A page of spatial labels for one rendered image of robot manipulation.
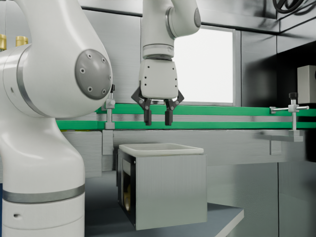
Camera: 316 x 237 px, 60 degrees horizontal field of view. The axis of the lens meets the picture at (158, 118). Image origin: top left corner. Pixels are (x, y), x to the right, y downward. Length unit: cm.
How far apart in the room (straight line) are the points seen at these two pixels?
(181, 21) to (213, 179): 75
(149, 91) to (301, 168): 84
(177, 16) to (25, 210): 51
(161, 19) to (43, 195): 49
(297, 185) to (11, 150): 116
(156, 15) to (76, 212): 50
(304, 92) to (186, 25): 91
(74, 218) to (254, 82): 108
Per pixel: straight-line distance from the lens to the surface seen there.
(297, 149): 121
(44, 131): 49
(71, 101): 38
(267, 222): 145
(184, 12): 68
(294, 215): 141
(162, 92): 70
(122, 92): 105
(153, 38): 71
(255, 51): 139
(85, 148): 76
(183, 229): 90
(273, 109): 113
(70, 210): 44
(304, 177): 133
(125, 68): 107
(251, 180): 135
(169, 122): 71
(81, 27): 42
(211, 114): 99
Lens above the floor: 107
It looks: 1 degrees up
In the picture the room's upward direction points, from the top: straight up
